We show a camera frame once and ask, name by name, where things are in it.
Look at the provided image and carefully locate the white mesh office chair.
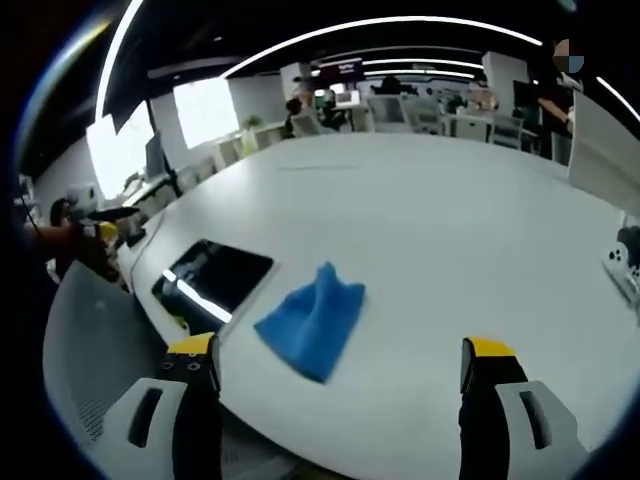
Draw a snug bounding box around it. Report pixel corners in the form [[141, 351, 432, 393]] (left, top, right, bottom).
[[366, 94, 407, 133], [403, 97, 447, 136]]

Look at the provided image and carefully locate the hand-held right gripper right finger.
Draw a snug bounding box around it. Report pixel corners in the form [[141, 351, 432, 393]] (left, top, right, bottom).
[[457, 337, 592, 480]]

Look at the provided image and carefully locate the curved ceiling light strip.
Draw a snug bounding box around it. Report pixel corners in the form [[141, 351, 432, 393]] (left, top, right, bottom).
[[219, 15, 545, 80], [93, 0, 147, 121]]

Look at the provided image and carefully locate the blue cleaning cloth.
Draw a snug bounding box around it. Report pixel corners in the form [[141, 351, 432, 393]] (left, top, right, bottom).
[[253, 260, 368, 385]]

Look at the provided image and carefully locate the grey mesh office chair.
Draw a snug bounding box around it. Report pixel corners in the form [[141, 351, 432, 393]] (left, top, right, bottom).
[[41, 259, 174, 454]]

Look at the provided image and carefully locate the black tablet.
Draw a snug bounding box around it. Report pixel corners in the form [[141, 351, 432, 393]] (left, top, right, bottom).
[[149, 238, 277, 327]]

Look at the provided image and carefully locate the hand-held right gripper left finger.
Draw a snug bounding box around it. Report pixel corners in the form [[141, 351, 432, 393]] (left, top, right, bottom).
[[94, 331, 224, 480]]

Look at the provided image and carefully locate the thin white cable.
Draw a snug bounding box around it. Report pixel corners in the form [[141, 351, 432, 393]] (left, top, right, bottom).
[[128, 208, 169, 274]]

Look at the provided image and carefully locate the white device with black buttons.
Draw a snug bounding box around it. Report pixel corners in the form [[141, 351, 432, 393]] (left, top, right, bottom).
[[601, 224, 640, 304]]

